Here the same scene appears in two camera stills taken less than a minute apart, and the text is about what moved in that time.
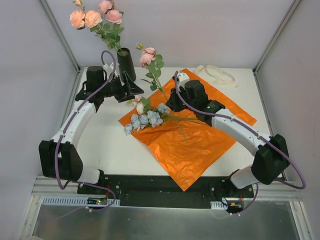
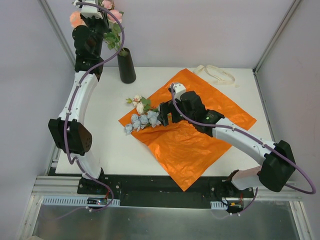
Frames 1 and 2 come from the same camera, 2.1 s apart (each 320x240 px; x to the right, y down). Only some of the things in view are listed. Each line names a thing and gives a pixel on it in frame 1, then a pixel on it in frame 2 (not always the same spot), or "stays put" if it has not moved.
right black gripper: (175, 100) -> (168, 113)
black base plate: (154, 191) stays put
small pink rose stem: (149, 59) -> (112, 39)
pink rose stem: (105, 21) stays put
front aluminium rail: (47, 188) stays put
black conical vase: (125, 63) stays put
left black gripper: (122, 89) -> (88, 19)
